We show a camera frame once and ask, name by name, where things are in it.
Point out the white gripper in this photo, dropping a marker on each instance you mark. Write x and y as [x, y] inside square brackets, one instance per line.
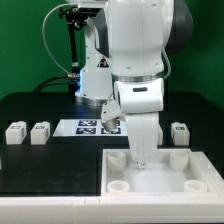
[142, 130]

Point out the white square tabletop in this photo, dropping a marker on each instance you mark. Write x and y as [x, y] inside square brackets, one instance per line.
[172, 171]

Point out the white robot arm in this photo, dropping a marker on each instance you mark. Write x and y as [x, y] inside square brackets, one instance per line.
[137, 36]

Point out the white L-shaped fence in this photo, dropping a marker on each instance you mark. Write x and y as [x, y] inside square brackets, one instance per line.
[194, 208]

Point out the white sheet with markers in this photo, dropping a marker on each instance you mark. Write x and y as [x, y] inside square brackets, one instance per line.
[86, 127]

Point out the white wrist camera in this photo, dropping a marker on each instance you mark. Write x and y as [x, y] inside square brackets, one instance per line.
[111, 111]

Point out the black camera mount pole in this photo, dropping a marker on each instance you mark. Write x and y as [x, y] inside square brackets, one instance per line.
[76, 21]

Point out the grey overhead camera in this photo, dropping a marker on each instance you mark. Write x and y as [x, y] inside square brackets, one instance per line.
[88, 4]

